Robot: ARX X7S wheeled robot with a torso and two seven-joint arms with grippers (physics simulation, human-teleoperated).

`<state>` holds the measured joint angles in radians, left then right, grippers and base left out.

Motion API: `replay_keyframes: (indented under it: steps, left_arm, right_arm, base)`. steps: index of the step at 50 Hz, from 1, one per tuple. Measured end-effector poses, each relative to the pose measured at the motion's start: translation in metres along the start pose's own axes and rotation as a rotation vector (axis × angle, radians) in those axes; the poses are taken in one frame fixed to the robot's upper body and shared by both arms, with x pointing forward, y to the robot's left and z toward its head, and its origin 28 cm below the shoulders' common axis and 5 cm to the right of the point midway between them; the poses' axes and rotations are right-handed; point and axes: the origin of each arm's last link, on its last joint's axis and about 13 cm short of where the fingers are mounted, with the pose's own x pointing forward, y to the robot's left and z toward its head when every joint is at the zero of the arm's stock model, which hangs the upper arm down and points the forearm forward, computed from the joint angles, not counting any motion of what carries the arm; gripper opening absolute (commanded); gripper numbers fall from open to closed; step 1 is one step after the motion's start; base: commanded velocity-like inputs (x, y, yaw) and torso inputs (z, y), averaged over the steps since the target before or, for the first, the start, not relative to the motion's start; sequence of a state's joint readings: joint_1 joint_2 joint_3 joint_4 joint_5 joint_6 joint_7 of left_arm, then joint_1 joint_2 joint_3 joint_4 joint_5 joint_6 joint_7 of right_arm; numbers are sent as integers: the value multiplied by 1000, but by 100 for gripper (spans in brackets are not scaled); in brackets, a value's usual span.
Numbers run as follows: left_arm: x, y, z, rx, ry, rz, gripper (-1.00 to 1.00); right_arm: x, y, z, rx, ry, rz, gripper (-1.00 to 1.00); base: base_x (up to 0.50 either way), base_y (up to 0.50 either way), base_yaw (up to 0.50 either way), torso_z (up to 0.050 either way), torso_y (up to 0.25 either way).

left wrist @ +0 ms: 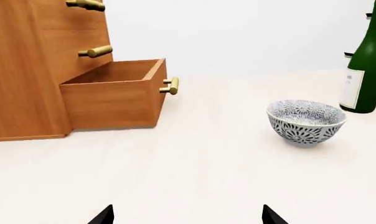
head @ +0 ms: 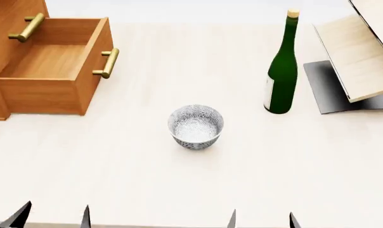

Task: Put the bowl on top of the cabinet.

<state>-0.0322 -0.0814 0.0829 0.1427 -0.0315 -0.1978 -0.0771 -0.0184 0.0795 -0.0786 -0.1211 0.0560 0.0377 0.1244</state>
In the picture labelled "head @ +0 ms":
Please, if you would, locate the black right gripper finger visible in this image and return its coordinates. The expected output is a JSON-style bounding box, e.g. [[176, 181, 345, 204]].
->
[[226, 209, 237, 228], [289, 211, 304, 228]]

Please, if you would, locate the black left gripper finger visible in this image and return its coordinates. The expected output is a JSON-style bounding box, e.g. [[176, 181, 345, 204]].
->
[[80, 204, 91, 228], [0, 200, 32, 228]]

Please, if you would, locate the white patterned bowl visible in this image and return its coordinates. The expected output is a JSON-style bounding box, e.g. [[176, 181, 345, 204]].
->
[[167, 104, 225, 152]]

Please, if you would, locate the wooden cabinet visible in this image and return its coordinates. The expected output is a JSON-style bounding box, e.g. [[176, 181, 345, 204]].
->
[[0, 0, 50, 122]]

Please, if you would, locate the green wine bottle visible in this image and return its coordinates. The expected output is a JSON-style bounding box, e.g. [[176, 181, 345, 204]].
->
[[263, 8, 301, 115]]

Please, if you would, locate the open wooden drawer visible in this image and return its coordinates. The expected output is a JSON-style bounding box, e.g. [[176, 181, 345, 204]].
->
[[0, 16, 115, 117]]

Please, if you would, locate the light wooden rack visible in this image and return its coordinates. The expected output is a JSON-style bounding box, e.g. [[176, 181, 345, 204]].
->
[[312, 0, 383, 104]]

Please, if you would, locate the brass drawer handle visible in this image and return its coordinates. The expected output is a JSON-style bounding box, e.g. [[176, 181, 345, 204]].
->
[[92, 47, 120, 80], [8, 12, 46, 44]]

